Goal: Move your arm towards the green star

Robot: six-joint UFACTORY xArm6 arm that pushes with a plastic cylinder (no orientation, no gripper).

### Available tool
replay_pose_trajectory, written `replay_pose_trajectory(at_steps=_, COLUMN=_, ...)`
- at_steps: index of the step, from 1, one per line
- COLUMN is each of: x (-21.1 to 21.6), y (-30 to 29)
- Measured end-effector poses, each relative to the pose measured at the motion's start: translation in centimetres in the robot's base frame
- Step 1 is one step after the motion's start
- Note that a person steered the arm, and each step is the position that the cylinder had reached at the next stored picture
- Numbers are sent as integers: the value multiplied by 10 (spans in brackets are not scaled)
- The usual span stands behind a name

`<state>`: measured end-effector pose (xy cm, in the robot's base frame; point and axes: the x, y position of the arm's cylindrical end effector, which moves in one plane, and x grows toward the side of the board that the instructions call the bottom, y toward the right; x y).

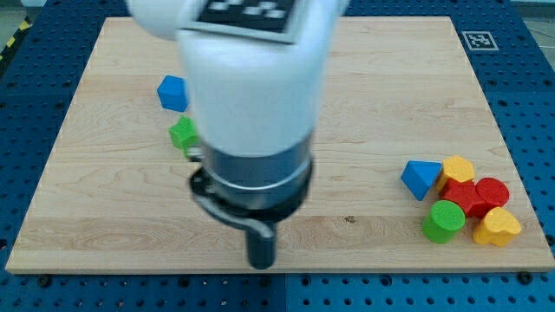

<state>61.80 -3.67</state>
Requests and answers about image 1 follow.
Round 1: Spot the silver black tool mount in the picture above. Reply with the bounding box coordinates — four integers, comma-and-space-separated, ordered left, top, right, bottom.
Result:
189, 134, 313, 237

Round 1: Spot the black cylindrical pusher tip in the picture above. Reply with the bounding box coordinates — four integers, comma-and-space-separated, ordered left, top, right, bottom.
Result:
245, 224, 277, 270

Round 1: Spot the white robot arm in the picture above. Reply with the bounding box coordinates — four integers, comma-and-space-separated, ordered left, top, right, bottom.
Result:
127, 0, 349, 270

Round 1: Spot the fiducial marker on arm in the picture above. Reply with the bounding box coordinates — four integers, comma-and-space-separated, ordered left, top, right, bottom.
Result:
180, 0, 309, 44

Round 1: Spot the green star block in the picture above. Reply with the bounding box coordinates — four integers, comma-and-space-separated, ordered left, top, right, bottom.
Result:
168, 115, 199, 157

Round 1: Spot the red star block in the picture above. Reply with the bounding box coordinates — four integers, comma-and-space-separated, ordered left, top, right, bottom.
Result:
440, 179, 494, 218

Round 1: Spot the blue cube block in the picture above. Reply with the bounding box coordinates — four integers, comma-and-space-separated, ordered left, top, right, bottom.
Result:
157, 75, 188, 113

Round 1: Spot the wooden board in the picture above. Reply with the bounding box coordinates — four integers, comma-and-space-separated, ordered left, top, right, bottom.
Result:
6, 17, 554, 275

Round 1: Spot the blue triangle block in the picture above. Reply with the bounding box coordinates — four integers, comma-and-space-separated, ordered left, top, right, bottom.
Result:
401, 160, 441, 201

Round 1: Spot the green cylinder block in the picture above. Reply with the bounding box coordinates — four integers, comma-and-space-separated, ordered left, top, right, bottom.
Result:
421, 200, 466, 244

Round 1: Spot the yellow hexagon block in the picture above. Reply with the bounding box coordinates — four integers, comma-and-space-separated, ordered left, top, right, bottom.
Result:
435, 155, 475, 191

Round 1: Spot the red cylinder block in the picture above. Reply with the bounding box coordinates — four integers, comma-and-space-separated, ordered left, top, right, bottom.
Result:
475, 177, 510, 208

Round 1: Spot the yellow heart block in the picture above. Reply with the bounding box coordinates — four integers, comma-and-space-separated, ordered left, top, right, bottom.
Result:
472, 207, 522, 247

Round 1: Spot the fiducial marker on table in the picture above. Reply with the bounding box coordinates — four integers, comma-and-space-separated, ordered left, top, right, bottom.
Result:
461, 31, 499, 51

